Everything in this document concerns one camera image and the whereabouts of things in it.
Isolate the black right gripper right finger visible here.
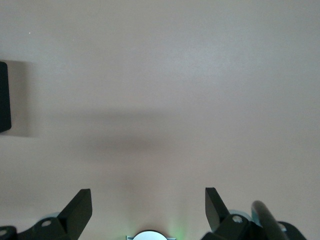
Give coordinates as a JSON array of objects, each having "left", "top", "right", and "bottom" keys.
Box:
[{"left": 201, "top": 187, "right": 309, "bottom": 240}]

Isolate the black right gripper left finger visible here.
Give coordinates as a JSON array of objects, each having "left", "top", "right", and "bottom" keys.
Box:
[{"left": 0, "top": 188, "right": 93, "bottom": 240}]

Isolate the black plastic tray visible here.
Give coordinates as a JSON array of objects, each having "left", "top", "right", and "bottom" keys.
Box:
[{"left": 0, "top": 61, "right": 12, "bottom": 133}]

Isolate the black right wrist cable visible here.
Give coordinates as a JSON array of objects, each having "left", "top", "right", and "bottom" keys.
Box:
[{"left": 250, "top": 199, "right": 289, "bottom": 240}]

